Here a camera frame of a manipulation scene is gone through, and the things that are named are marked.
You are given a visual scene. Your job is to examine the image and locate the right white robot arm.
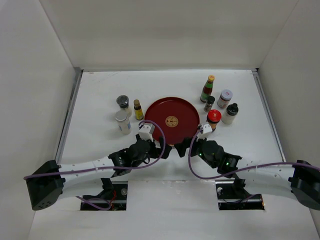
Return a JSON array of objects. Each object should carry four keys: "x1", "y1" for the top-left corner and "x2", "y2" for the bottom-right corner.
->
[{"x1": 174, "y1": 138, "x2": 320, "y2": 210}]

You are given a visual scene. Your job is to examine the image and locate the tall green red sauce bottle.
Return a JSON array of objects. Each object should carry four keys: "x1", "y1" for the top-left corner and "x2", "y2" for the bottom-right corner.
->
[{"x1": 200, "y1": 75, "x2": 215, "y2": 103}]

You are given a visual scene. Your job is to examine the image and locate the jar with silver lid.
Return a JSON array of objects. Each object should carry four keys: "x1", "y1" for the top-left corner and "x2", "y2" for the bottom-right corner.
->
[{"x1": 115, "y1": 110, "x2": 131, "y2": 135}]

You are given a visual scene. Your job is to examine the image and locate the white bottle with black pump cap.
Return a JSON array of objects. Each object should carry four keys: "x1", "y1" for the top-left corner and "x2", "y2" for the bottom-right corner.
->
[{"x1": 221, "y1": 103, "x2": 239, "y2": 125}]

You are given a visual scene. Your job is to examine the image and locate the small black cap spice bottle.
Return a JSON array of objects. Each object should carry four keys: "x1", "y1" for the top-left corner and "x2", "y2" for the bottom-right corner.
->
[{"x1": 204, "y1": 95, "x2": 215, "y2": 113}]

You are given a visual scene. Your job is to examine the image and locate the red round lacquer tray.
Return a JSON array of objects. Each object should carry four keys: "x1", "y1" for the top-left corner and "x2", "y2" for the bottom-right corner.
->
[{"x1": 144, "y1": 96, "x2": 200, "y2": 146}]

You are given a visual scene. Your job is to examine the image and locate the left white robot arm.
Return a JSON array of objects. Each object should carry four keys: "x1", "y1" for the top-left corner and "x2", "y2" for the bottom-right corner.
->
[{"x1": 24, "y1": 136, "x2": 172, "y2": 211}]

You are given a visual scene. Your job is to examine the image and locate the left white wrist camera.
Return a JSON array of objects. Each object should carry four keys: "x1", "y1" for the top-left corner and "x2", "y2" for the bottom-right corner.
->
[{"x1": 138, "y1": 123, "x2": 155, "y2": 142}]

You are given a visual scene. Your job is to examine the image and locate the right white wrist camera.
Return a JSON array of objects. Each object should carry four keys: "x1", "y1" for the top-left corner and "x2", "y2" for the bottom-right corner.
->
[{"x1": 197, "y1": 123, "x2": 213, "y2": 139}]

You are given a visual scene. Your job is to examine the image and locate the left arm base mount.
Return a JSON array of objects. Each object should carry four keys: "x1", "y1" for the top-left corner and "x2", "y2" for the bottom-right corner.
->
[{"x1": 81, "y1": 178, "x2": 128, "y2": 211}]

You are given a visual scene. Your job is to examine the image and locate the jar with red lid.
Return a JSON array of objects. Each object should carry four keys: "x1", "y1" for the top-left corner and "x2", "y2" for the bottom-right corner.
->
[{"x1": 206, "y1": 109, "x2": 222, "y2": 132}]

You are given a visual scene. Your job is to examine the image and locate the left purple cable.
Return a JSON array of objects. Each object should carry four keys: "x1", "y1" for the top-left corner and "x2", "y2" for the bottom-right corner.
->
[{"x1": 23, "y1": 119, "x2": 167, "y2": 180}]

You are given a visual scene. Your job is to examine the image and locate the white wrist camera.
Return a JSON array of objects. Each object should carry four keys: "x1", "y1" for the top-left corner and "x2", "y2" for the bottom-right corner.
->
[
  {"x1": 197, "y1": 123, "x2": 213, "y2": 139},
  {"x1": 138, "y1": 123, "x2": 155, "y2": 142}
]

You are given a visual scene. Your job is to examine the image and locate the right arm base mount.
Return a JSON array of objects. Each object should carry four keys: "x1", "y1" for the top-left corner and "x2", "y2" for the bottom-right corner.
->
[{"x1": 215, "y1": 178, "x2": 265, "y2": 211}]

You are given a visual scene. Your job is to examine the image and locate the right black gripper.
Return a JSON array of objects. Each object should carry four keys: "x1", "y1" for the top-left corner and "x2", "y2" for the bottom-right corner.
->
[{"x1": 174, "y1": 132, "x2": 217, "y2": 169}]

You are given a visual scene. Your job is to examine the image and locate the purple cable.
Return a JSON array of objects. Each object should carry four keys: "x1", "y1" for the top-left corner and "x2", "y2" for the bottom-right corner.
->
[
  {"x1": 187, "y1": 126, "x2": 320, "y2": 180},
  {"x1": 23, "y1": 119, "x2": 167, "y2": 180}
]

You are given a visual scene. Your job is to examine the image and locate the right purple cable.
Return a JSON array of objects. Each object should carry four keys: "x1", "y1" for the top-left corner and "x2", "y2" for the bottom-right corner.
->
[{"x1": 187, "y1": 126, "x2": 320, "y2": 180}]

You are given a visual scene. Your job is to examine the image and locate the small yellow label bottle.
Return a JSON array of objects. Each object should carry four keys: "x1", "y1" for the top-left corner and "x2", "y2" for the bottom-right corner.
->
[{"x1": 133, "y1": 99, "x2": 144, "y2": 121}]

